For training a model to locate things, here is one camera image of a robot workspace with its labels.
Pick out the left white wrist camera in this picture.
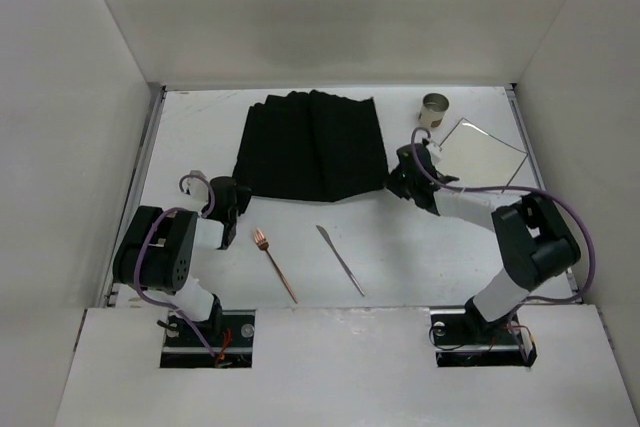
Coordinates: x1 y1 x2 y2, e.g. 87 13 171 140
180 170 210 203

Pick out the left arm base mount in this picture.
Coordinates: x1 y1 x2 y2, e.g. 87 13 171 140
156 310 256 369

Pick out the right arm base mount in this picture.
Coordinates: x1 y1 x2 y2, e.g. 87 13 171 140
428 308 538 368

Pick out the white cup with brown band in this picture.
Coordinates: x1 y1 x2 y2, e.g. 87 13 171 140
418 93 450 129

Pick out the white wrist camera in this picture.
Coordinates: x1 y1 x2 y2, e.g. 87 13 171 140
180 170 210 203
421 138 442 164

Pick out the silver table knife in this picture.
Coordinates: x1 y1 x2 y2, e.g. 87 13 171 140
316 225 365 297

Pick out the copper fork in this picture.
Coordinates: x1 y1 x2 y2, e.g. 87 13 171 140
253 229 299 304

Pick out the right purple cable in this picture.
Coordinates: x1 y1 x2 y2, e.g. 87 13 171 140
411 126 596 304

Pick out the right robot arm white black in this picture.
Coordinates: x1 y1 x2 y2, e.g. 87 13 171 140
386 143 581 342

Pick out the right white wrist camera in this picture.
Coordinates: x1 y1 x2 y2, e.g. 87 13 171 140
421 138 442 164

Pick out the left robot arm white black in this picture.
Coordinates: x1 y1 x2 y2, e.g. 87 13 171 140
112 171 252 336

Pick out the white square plate black rim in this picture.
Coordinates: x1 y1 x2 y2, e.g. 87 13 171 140
437 119 528 187

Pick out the black cloth placemat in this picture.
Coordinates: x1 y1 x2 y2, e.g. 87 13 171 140
233 90 389 202

